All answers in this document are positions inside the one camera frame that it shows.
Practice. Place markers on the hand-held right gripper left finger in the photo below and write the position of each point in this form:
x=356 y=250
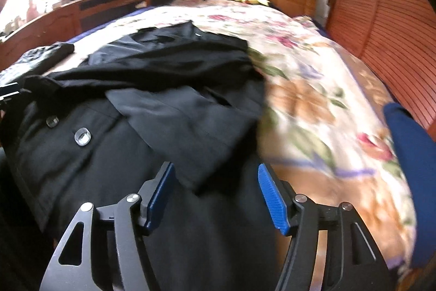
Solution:
x=160 y=199

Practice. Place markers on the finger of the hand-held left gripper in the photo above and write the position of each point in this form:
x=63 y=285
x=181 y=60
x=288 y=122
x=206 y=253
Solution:
x=8 y=91

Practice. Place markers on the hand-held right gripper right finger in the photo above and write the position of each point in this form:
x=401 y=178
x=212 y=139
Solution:
x=272 y=199

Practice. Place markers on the black buttoned coat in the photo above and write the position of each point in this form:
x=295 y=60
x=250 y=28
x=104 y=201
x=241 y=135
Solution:
x=170 y=72

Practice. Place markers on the dark grey wrinkled garment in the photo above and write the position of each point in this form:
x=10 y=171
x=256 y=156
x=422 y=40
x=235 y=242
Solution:
x=47 y=54

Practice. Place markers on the wooden desk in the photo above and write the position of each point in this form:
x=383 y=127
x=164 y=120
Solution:
x=68 y=15

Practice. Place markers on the floral blanket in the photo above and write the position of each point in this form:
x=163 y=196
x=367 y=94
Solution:
x=323 y=90

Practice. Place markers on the blue folded cloth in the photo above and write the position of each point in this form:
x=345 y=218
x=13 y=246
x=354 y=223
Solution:
x=412 y=154

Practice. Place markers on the blue bed sheet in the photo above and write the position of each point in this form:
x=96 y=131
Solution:
x=133 y=12

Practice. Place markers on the wooden louvered wardrobe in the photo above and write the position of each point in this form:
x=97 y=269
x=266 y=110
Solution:
x=381 y=4

